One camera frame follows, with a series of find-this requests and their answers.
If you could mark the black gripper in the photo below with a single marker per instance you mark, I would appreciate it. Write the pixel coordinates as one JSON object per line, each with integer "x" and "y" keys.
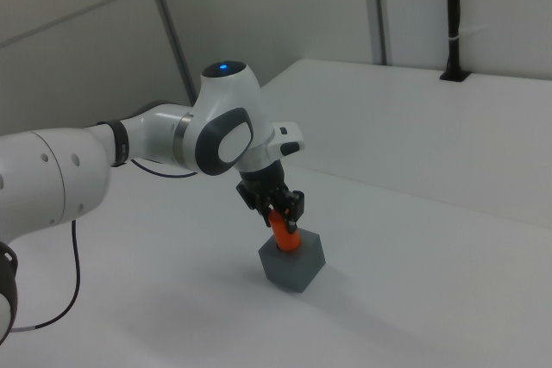
{"x": 263, "y": 187}

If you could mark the orange cylinder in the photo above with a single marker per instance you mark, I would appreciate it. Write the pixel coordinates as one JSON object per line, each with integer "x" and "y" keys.
{"x": 284, "y": 236}

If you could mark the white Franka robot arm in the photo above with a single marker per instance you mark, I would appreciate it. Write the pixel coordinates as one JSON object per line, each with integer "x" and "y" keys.
{"x": 224, "y": 96}

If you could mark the grey block with round hole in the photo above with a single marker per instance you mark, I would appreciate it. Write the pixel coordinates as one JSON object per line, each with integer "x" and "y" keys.
{"x": 289, "y": 273}

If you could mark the black pole with clamp base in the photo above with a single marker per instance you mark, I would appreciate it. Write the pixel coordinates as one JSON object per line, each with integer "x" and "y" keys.
{"x": 453, "y": 19}

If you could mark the grey partition post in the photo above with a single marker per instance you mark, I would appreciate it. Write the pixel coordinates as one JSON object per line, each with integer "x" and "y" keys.
{"x": 383, "y": 10}
{"x": 170, "y": 32}

